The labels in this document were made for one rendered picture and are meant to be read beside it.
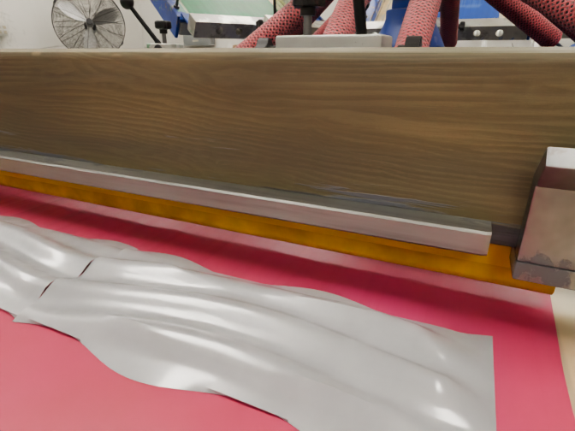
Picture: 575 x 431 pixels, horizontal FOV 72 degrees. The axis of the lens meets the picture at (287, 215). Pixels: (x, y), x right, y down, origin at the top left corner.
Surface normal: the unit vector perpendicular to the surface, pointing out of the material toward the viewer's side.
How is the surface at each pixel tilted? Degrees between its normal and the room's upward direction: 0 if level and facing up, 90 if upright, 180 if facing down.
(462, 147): 90
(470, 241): 90
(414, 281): 0
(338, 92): 90
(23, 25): 90
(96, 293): 33
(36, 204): 0
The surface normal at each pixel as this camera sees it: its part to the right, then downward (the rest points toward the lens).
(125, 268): -0.08, -0.59
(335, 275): 0.00, -0.93
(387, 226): -0.41, 0.34
